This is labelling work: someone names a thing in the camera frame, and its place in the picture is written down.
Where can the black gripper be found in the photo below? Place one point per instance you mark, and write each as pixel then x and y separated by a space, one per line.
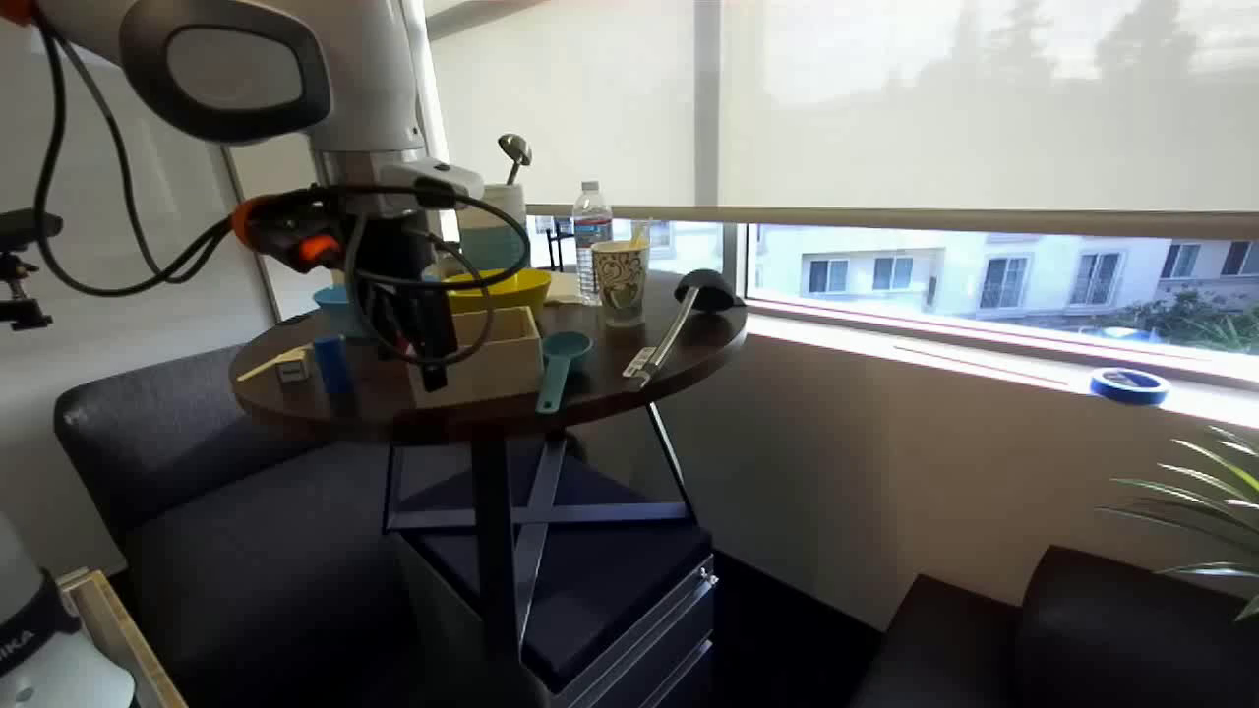
pixel 389 257

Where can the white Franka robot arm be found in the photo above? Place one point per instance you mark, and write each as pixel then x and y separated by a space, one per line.
pixel 355 80

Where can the light wooden open box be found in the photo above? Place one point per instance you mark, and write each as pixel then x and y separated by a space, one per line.
pixel 498 358

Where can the yellow bowl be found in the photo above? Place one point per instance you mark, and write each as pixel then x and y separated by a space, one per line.
pixel 505 287

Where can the teal measuring scoop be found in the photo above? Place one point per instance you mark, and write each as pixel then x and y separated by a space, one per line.
pixel 561 369

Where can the metal spoon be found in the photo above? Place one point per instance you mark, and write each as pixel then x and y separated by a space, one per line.
pixel 513 151

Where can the blue cylinder block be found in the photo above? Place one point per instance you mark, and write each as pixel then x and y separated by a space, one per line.
pixel 333 369

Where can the white printed cube block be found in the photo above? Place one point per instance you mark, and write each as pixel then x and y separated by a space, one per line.
pixel 296 371

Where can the white teal striped canister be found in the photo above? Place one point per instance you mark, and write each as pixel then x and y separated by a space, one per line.
pixel 505 243

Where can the round dark wooden table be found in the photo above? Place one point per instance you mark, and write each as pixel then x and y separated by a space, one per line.
pixel 614 380

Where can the clear plastic water bottle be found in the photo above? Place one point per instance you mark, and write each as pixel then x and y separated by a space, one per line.
pixel 590 223

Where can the patterned paper cup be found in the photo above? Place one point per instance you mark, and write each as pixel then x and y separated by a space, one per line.
pixel 620 279

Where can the grey fabric sofa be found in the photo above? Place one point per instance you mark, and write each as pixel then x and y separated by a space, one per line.
pixel 223 525

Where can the white roller blind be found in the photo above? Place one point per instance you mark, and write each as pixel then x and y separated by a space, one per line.
pixel 983 102
pixel 574 102

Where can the dark drawer cabinet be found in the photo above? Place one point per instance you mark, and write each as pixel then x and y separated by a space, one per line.
pixel 614 574

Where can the white grey device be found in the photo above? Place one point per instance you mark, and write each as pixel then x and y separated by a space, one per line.
pixel 42 641

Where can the black leather seat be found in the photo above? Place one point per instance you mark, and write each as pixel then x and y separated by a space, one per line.
pixel 1087 641

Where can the green potted plant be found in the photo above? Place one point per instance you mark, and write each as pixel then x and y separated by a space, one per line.
pixel 1206 514

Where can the black orange wrist camera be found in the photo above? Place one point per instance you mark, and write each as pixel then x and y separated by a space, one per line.
pixel 279 228

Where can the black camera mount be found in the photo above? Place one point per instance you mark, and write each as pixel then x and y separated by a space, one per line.
pixel 23 260

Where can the light wooden frame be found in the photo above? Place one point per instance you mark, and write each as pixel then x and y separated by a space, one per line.
pixel 123 635

